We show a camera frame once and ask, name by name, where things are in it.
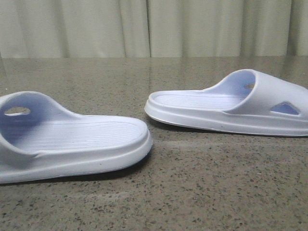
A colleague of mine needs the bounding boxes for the light blue left-side slipper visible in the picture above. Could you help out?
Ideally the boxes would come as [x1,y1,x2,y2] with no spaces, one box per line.
[0,91,153,184]

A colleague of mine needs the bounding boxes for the light blue right-side slipper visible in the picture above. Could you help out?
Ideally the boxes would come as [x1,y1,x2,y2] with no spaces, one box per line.
[145,69,308,136]

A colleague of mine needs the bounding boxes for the pale green curtain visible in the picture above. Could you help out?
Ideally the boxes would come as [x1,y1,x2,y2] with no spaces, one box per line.
[0,0,308,58]

